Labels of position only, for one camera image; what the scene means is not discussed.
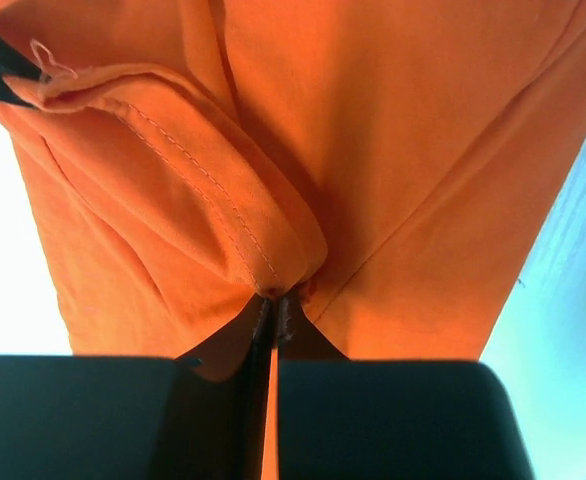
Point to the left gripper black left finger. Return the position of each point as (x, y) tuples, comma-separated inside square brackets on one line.
[(197, 416)]

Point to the orange t-shirt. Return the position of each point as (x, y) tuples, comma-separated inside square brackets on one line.
[(391, 163)]

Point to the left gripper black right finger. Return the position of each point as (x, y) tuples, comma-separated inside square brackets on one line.
[(419, 419)]

